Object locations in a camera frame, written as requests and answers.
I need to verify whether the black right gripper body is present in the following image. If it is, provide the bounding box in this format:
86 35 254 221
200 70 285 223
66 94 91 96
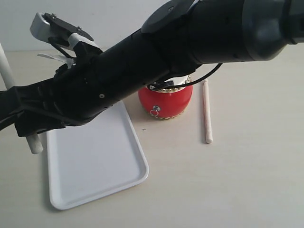
15 31 170 136

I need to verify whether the white wooden drumstick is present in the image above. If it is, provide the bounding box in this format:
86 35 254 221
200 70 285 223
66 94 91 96
0 45 43 154

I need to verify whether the pale wooden drumstick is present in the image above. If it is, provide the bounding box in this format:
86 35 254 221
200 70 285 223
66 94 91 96
203 79 213 144

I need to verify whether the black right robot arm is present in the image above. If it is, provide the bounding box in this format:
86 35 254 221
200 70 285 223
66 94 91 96
0 0 304 137

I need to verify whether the small red drum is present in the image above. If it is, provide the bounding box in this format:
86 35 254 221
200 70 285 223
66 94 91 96
137 75 193 119

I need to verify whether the white plastic tray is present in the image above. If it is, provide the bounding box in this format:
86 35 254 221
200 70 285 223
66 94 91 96
46 102 149 210

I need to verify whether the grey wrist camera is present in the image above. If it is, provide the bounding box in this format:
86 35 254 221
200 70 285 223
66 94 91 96
30 13 98 50

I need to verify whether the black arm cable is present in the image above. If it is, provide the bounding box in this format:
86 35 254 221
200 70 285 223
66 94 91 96
148 62 224 92

